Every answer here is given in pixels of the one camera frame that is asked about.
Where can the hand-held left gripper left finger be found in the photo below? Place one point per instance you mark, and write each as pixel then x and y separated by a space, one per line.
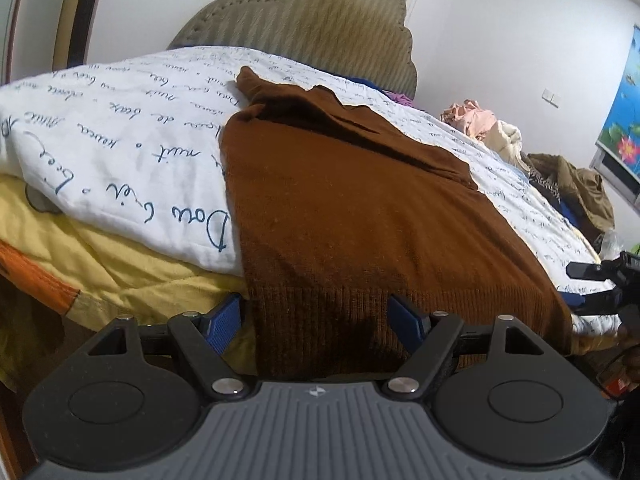
pixel 222 327

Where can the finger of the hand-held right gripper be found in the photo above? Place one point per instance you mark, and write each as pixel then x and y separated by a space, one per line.
pixel 585 270
pixel 597 304

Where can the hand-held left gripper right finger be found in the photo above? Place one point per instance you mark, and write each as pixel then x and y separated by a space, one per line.
pixel 407 322

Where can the brown knit sweater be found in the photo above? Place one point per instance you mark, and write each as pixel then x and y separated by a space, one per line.
pixel 350 210

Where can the clear plastic bag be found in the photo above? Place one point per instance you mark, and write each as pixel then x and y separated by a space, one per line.
pixel 609 245

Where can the dark item with red print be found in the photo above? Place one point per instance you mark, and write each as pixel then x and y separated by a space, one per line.
pixel 616 375

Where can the olive jacket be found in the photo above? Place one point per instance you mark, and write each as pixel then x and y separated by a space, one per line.
pixel 580 195

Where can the black-white zigzag cloth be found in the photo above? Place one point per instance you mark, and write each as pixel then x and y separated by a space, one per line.
pixel 545 185

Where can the yellow quilted bed sheet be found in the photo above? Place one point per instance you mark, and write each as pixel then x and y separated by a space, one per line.
pixel 115 270

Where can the cream garment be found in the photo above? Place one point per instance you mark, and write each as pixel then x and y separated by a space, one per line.
pixel 507 142

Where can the pink garment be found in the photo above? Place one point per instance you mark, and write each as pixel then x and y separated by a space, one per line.
pixel 467 117

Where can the purple cloth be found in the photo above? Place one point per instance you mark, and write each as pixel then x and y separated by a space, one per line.
pixel 399 98

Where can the white script-printed blanket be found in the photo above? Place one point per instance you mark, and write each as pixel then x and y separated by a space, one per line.
pixel 125 125

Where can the dark blue cloth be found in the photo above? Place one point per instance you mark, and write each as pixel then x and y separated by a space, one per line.
pixel 367 84

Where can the olive padded headboard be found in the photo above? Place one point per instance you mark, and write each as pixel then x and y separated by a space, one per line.
pixel 325 25

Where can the gold tower fan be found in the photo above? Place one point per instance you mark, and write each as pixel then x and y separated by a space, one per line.
pixel 70 10

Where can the fish and lotus wall poster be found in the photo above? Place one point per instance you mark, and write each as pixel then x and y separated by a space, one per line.
pixel 622 110

